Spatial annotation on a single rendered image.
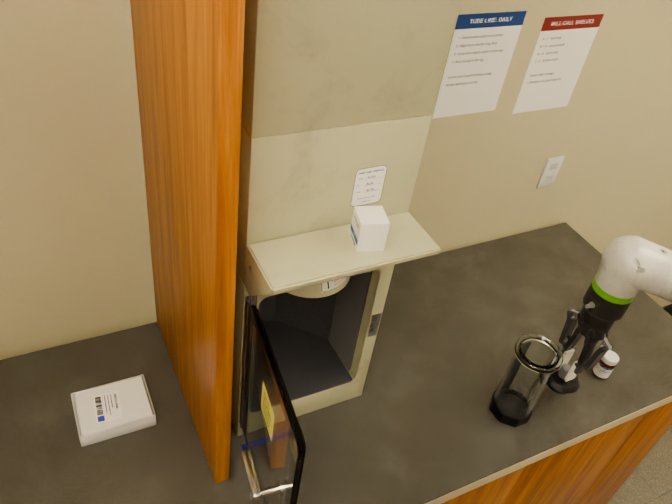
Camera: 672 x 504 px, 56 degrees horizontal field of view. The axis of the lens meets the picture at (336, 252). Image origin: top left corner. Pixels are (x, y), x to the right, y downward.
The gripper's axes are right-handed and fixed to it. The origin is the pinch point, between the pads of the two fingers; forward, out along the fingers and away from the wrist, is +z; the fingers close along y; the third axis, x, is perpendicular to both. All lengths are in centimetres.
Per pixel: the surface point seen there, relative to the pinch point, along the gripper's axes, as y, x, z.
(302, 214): -17, -70, -50
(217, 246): -8, -88, -54
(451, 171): -60, 0, -19
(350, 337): -22, -51, -6
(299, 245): -14, -72, -46
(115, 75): -60, -91, -56
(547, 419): 5.9, -7.3, 11.1
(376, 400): -14.6, -45.1, 11.2
